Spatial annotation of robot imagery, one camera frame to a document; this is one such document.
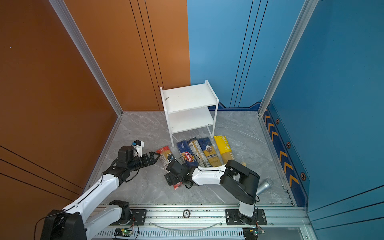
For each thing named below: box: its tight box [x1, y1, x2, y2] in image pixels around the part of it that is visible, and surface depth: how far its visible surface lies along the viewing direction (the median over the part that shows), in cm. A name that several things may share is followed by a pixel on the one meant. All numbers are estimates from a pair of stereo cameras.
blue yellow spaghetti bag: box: [197, 136, 222, 167], surface depth 97 cm
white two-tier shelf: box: [160, 79, 219, 148], surface depth 86 cm
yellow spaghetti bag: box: [214, 135, 235, 165], surface depth 98 cm
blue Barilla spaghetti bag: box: [176, 140, 199, 168], surface depth 95 cm
